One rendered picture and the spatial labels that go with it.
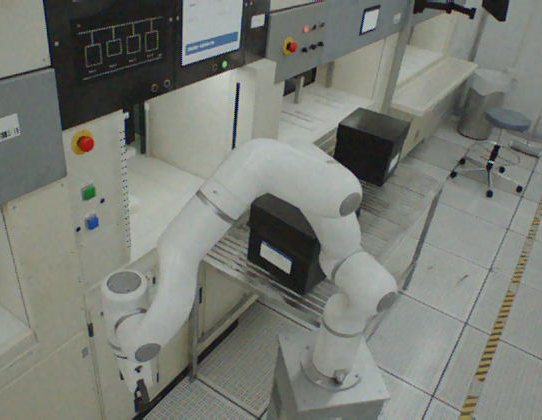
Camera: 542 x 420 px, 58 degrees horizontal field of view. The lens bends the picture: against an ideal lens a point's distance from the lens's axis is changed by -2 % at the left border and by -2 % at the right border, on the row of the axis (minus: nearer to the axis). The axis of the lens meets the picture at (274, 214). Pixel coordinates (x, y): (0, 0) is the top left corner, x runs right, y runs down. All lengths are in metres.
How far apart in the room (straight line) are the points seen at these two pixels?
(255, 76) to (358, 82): 1.52
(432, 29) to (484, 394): 3.00
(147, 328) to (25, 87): 0.60
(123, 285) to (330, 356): 0.72
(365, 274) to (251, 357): 1.38
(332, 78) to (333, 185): 2.42
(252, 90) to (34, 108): 0.84
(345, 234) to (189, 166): 1.17
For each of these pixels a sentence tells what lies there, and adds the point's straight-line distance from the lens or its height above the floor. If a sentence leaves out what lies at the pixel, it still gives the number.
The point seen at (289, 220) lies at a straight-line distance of 1.67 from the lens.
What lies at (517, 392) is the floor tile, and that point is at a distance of 2.86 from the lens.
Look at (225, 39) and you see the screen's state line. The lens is 1.69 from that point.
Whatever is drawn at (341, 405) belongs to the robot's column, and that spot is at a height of 0.76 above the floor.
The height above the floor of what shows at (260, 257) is 0.81.
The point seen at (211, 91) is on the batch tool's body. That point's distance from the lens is 1.95.
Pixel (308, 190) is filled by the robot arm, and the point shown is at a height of 1.49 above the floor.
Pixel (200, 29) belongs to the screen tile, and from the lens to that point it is 1.58.
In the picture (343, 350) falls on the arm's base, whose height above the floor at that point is 0.89.
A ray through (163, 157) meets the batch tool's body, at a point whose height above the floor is 0.89.
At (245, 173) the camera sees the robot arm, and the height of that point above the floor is 1.52.
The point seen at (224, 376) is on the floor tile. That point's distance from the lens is 2.47.
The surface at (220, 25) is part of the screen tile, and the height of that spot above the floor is 1.56.
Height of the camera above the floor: 1.96
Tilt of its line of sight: 34 degrees down
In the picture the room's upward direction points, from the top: 8 degrees clockwise
